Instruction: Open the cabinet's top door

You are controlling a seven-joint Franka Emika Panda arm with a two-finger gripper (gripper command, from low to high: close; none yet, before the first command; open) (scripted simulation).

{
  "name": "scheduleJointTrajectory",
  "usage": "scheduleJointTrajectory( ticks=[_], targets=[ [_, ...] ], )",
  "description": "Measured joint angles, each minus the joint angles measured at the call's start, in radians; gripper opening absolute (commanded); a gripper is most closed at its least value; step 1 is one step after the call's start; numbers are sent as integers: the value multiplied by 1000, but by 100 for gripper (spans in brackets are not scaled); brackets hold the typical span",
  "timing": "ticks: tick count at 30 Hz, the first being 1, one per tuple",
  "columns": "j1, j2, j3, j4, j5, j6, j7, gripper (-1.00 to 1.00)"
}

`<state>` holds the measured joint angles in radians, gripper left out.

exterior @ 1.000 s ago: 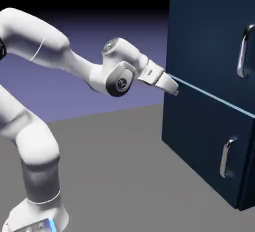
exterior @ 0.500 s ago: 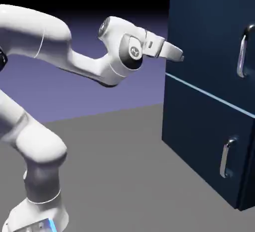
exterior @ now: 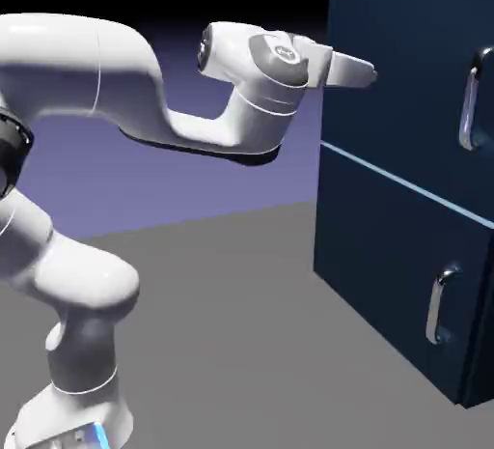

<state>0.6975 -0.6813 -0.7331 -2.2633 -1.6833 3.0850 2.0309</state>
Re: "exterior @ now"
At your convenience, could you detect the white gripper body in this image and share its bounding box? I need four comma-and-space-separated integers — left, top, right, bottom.
326, 49, 378, 90

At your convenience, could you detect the dark blue cabinet door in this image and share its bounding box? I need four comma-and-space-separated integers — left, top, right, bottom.
319, 0, 494, 222
313, 144, 494, 407

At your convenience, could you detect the dark blue cabinet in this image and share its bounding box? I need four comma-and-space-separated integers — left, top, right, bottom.
313, 0, 494, 410

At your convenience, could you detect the curved silver door handle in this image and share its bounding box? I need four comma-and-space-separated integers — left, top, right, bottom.
457, 45, 494, 152
425, 267, 463, 346

